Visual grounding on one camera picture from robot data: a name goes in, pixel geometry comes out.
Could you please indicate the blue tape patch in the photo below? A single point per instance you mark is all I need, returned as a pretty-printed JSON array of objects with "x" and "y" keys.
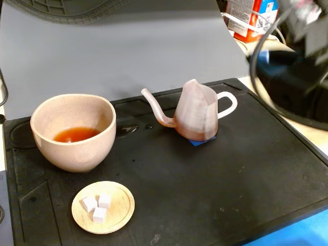
[{"x": 198, "y": 142}]

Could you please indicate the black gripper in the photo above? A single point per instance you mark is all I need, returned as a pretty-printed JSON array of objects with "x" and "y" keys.
[{"x": 313, "y": 42}]

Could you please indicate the dark grey textured rubber mat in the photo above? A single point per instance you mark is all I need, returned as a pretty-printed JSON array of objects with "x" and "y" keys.
[{"x": 66, "y": 11}]

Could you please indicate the blue plastic board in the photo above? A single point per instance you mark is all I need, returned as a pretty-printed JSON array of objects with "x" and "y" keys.
[{"x": 289, "y": 230}]

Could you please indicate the red white cardboard box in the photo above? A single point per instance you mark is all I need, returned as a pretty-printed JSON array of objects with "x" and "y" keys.
[{"x": 243, "y": 18}]

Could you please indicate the black rubber work mat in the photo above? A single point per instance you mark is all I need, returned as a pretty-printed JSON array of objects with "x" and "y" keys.
[{"x": 194, "y": 184}]

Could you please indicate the round wooden coaster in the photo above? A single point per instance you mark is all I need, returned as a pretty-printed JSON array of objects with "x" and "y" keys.
[{"x": 120, "y": 207}]

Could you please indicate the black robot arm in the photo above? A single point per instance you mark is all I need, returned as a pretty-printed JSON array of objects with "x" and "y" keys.
[{"x": 294, "y": 97}]

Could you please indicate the beige speckled ceramic cup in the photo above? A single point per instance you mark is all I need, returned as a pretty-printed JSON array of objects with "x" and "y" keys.
[{"x": 77, "y": 156}]

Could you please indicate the translucent pink plastic kettle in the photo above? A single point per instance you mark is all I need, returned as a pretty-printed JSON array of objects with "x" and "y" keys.
[{"x": 197, "y": 118}]

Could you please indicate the white sugar cube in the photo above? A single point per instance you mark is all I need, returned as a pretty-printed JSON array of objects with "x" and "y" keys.
[
  {"x": 99, "y": 215},
  {"x": 104, "y": 201},
  {"x": 89, "y": 204}
]

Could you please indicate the smooth grey silicone sheet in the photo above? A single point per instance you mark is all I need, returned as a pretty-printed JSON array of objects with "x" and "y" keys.
[{"x": 115, "y": 56}]

